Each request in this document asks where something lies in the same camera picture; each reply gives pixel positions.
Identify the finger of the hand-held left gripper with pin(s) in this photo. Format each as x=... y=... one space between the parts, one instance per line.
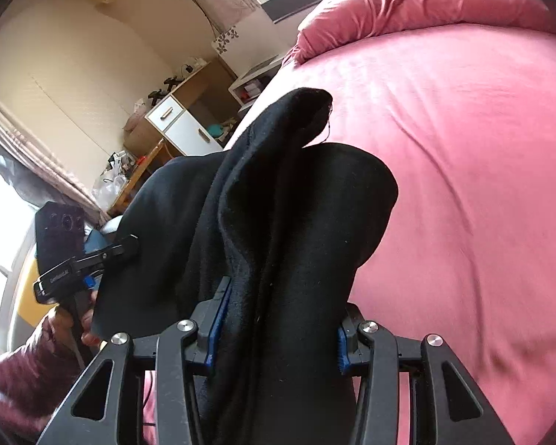
x=123 y=248

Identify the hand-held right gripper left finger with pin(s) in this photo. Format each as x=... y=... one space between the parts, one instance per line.
x=218 y=329

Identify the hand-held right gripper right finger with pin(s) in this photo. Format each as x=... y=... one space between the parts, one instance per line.
x=342 y=357

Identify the black pants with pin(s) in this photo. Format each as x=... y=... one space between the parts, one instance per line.
x=282 y=218

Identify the person's left forearm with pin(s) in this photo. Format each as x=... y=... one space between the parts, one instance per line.
x=23 y=380

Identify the person's left hand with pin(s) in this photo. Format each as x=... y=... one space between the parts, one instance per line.
x=91 y=333

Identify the white plastic bag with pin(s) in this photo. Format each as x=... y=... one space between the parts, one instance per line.
x=109 y=185

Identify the striped pink curtain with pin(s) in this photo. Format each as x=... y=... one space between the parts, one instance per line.
x=41 y=157

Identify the pink plastic bag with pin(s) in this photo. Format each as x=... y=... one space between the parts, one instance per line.
x=136 y=116

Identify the wooden cabinet with white drawers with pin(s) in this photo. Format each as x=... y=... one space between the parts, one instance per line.
x=180 y=120

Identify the teal toy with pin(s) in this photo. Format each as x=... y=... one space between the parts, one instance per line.
x=215 y=130

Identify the pink fleece bed blanket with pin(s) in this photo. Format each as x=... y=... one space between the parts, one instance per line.
x=468 y=194

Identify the white shelf organizer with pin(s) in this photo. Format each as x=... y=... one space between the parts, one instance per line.
x=252 y=85

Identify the floral curtain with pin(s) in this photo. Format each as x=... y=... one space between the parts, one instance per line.
x=227 y=4

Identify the dusky pink pillow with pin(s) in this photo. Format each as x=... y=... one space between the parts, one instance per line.
x=398 y=4

